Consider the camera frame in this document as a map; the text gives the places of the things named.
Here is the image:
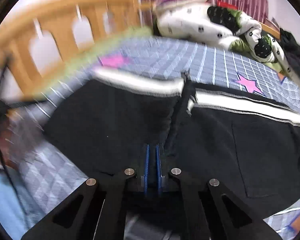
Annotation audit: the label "green bed sheet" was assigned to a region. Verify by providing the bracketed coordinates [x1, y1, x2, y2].
[32, 26, 153, 100]

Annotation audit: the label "black pants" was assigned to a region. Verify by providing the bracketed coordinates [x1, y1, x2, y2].
[44, 71, 300, 227]

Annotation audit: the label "light blue cloth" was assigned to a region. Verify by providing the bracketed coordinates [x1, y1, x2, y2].
[0, 170, 23, 233]

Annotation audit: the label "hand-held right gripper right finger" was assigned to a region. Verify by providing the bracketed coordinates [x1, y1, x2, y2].
[155, 144, 283, 240]

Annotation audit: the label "grey checked star blanket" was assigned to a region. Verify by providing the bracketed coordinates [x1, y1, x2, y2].
[5, 36, 300, 240]

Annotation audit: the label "wooden bed frame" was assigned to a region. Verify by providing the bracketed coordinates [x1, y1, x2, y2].
[0, 0, 280, 100]

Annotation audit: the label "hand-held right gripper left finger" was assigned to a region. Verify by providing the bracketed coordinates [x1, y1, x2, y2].
[21, 144, 153, 240]

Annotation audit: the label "white floral quilt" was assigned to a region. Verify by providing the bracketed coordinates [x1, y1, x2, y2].
[154, 4, 294, 80]

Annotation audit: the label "black jacket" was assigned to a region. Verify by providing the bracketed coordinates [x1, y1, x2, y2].
[279, 29, 300, 80]

